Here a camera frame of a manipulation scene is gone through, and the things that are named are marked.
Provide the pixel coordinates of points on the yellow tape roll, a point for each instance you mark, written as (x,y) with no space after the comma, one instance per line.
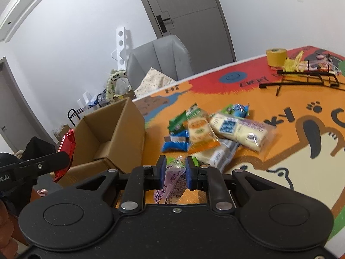
(275,58)

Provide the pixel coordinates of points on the small cardboard box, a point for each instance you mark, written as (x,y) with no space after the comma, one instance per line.
(63,130)

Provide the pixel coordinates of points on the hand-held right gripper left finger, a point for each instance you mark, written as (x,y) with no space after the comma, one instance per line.
(162,175)

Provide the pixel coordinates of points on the large white cracker packet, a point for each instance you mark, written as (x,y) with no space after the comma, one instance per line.
(240,130)

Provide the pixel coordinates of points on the green striped snack packet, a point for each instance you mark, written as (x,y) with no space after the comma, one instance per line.
(186,116)

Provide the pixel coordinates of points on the yellow wrapped candy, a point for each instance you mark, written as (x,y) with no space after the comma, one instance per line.
(292,63)

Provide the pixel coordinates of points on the clear packets with red print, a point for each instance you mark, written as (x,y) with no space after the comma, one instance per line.
(322,63)

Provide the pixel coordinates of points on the brown cardboard box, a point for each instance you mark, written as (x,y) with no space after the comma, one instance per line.
(118,129)

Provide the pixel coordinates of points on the person's left hand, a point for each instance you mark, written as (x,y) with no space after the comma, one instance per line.
(6,229)

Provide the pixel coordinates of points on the white perforated pole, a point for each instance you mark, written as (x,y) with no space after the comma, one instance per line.
(121,45)

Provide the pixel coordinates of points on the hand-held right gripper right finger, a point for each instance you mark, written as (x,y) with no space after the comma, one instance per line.
(189,176)

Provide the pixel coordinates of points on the shiny red snack packet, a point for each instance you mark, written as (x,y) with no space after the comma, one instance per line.
(67,144)

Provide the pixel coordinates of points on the black clothing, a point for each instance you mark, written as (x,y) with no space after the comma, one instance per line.
(37,145)

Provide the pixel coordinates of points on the blue green snack packet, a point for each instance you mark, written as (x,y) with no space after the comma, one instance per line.
(237,109)

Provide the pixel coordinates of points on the orange snack packet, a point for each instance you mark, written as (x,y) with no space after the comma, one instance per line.
(200,135)

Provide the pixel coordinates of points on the beige plush cloth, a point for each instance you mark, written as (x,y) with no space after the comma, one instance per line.
(17,154)

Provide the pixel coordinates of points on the blue white bag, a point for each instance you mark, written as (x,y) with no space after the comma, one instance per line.
(94,101)

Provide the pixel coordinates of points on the grey chair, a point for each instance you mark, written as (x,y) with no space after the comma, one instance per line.
(161,56)

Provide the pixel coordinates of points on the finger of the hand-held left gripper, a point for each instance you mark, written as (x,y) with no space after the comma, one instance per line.
(45,164)

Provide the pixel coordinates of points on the black shoe rack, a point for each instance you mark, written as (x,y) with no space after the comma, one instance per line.
(72,116)

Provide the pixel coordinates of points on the dotted cream cushion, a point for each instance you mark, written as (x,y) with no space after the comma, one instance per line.
(153,82)

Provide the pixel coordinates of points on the colourful printed table mat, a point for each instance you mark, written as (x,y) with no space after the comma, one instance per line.
(269,108)

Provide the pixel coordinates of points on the purple snack packet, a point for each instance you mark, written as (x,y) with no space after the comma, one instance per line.
(175,179)

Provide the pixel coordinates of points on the clear white biscuit packet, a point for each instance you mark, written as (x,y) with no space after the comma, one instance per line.
(219,155)

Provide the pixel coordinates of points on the grey side door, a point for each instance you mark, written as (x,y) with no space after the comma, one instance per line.
(16,108)

